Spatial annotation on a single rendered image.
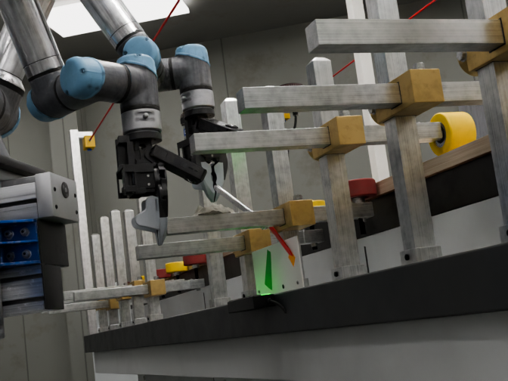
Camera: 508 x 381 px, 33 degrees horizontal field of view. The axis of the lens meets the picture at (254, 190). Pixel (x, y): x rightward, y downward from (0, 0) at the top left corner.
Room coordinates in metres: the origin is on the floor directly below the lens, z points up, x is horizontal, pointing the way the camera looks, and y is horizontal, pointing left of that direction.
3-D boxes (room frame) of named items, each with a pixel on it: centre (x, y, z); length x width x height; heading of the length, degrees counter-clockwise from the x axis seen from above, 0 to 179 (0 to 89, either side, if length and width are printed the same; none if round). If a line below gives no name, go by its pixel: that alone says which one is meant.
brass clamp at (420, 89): (1.26, -0.24, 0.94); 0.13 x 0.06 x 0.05; 21
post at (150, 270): (2.92, 0.38, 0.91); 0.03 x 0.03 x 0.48; 21
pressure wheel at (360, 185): (1.77, -0.21, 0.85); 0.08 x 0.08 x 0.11
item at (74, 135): (4.16, 0.81, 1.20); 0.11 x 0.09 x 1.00; 111
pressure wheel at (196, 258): (2.94, 0.23, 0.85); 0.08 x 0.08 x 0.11
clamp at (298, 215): (1.73, -0.07, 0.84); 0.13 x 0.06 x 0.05; 21
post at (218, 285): (2.23, 0.12, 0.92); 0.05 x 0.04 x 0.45; 21
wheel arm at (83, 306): (3.57, 0.68, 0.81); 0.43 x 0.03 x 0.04; 111
